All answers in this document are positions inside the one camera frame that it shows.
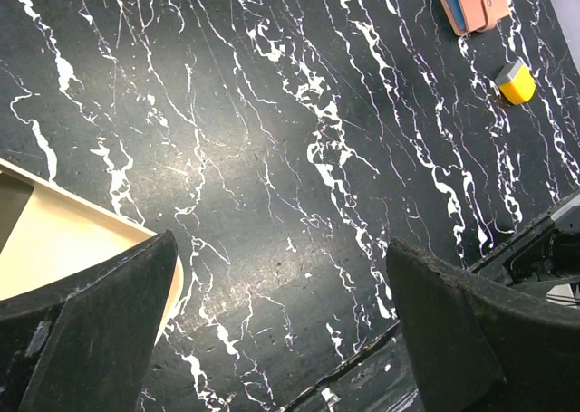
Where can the beige wooden tray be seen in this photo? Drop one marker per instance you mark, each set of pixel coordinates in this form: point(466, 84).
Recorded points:
point(49, 233)

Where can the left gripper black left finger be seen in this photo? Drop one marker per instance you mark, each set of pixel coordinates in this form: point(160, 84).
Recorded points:
point(84, 343)

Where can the pink leather card holder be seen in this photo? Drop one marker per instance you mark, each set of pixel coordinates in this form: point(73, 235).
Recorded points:
point(469, 16)

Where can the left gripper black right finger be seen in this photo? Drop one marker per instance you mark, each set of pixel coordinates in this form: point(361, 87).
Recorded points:
point(477, 345)

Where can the yellow and grey sharpener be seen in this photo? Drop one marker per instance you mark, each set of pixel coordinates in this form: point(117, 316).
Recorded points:
point(516, 83)

